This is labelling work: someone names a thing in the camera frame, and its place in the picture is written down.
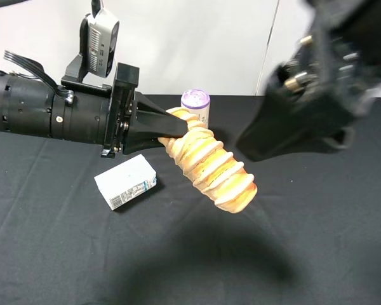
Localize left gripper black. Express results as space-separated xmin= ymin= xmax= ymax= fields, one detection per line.
xmin=101 ymin=62 xmax=188 ymax=158

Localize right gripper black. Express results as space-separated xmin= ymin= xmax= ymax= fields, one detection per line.
xmin=236 ymin=20 xmax=381 ymax=161

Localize ridged yellow bread loaf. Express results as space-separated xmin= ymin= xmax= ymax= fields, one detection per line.
xmin=158 ymin=107 xmax=258 ymax=214

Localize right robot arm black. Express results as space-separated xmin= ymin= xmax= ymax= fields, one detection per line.
xmin=236 ymin=1 xmax=381 ymax=161

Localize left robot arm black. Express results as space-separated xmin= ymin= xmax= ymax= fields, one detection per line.
xmin=0 ymin=63 xmax=188 ymax=158

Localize white milk carton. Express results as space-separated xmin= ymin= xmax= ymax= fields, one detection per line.
xmin=94 ymin=154 xmax=157 ymax=210

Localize purple-capped beige roll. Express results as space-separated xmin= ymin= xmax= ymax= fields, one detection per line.
xmin=181 ymin=89 xmax=210 ymax=127

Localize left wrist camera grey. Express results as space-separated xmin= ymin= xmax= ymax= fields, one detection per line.
xmin=87 ymin=8 xmax=119 ymax=78

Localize black ribbon cable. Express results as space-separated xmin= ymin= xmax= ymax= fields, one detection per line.
xmin=3 ymin=50 xmax=71 ymax=99

